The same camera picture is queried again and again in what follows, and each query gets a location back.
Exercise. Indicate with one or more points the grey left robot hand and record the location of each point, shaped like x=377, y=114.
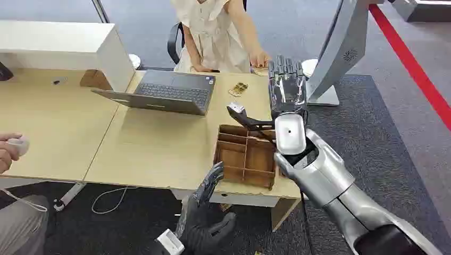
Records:
x=202, y=225

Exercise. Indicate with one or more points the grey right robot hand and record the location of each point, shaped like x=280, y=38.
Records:
x=287, y=91

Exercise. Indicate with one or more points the white controller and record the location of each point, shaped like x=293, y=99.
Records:
x=21, y=146

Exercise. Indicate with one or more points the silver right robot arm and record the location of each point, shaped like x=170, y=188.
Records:
x=327, y=176

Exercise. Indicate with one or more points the white round stool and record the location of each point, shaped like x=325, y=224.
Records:
x=135, y=61
x=309, y=67

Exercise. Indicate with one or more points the person's left hand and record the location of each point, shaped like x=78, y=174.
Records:
x=260, y=59

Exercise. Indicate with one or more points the person's hand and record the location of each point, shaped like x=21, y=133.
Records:
x=204, y=69
x=5, y=155
x=260, y=59

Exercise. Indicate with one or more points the golden card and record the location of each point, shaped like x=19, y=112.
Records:
x=238, y=89

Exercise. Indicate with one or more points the white under-desk drawer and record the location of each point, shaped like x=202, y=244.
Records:
x=246, y=201

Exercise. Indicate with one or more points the wooden card box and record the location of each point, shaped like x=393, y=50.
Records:
x=260, y=162

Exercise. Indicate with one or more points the person's right hand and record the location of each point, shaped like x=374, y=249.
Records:
x=204, y=69

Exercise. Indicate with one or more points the pale wooden desk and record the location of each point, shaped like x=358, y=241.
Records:
x=158, y=148
x=53, y=133

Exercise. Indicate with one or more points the person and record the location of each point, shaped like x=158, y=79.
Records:
x=211, y=35
x=21, y=228

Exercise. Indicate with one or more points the grey laptop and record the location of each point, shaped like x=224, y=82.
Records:
x=169, y=91

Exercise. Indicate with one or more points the black office chair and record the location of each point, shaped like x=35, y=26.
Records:
x=173, y=42

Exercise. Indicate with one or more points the metal desk leg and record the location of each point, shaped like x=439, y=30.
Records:
x=72, y=193

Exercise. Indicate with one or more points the grey platform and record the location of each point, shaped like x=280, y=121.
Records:
x=426, y=10

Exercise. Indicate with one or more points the brown cardboard piece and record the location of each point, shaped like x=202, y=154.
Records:
x=93, y=80

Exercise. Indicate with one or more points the metal pole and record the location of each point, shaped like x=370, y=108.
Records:
x=101, y=12

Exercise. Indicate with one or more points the white desk cabinet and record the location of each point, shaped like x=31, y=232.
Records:
x=53, y=35

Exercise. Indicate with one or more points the black object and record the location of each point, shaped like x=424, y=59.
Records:
x=5, y=72

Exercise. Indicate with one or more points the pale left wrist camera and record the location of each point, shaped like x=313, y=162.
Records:
x=171, y=243

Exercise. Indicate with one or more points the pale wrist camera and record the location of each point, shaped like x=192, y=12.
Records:
x=290, y=135
x=171, y=243

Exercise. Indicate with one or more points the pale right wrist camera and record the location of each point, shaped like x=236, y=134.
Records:
x=290, y=135

